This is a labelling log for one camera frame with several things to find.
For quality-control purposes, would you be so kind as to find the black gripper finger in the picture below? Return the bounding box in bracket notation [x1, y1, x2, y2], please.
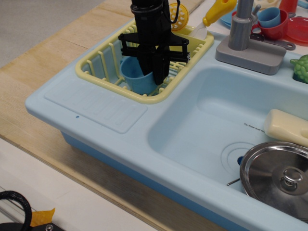
[137, 53, 154, 76]
[152, 51, 170, 85]

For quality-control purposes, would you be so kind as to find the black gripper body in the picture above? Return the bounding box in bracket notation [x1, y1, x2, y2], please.
[118, 0, 190, 63]

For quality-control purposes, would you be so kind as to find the blue plastic cup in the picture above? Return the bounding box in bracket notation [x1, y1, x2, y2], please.
[120, 56, 158, 95]

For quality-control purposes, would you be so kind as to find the light blue small cup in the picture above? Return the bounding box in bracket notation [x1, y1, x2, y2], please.
[258, 7, 281, 28]

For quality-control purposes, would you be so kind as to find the yellow round scrub brush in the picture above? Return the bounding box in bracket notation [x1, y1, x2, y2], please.
[169, 3, 189, 31]

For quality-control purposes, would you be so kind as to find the yellow dish rack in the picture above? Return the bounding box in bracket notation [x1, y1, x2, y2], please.
[75, 20, 214, 104]

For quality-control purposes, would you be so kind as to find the blue plastic plate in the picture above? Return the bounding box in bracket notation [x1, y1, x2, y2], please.
[220, 11, 234, 27]

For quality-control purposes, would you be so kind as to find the grey toy faucet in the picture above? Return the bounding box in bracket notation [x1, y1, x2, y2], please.
[215, 0, 286, 75]

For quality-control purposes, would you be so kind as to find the light blue toy sink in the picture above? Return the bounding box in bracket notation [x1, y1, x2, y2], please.
[25, 34, 308, 231]

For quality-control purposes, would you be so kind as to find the red toy pot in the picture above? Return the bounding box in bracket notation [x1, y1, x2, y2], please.
[251, 10, 289, 40]

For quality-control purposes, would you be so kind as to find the grey toy utensil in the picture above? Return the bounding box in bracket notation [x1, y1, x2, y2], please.
[250, 33, 296, 51]

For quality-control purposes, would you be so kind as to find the cream plastic bottle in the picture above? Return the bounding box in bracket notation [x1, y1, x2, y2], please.
[264, 109, 308, 147]

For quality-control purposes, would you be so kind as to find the red plastic bottle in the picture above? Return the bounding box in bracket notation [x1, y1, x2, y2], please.
[279, 0, 298, 13]

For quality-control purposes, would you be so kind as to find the green toy vegetable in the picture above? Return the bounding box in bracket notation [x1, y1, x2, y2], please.
[290, 54, 308, 84]

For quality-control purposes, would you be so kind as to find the red plastic plate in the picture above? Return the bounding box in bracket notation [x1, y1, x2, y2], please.
[286, 17, 308, 43]

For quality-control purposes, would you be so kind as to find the steel pot lid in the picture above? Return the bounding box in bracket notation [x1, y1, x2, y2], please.
[240, 141, 308, 222]

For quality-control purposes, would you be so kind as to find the yellow tape piece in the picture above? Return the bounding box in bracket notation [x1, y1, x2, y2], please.
[30, 208, 55, 228]

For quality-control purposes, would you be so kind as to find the black device base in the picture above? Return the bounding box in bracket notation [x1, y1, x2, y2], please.
[0, 222, 64, 231]

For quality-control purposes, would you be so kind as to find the yellow handled white spatula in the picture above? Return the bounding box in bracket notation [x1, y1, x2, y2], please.
[188, 0, 237, 40]

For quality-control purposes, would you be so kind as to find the black braided cable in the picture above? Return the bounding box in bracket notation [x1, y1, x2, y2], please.
[0, 191, 33, 231]

